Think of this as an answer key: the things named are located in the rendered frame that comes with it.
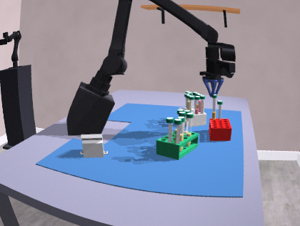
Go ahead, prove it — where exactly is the red tube rack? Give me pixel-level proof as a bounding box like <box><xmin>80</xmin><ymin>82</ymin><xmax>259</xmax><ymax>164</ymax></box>
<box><xmin>209</xmin><ymin>118</ymin><xmax>232</xmax><ymax>141</ymax></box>

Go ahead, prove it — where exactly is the blue flat mat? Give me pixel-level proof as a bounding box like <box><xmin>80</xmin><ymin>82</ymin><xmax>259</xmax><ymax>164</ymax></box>
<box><xmin>36</xmin><ymin>103</ymin><xmax>244</xmax><ymax>197</ymax></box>

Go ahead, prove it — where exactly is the green tube rack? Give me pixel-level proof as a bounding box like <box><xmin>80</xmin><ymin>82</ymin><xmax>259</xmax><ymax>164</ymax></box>
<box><xmin>156</xmin><ymin>131</ymin><xmax>199</xmax><ymax>160</ymax></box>

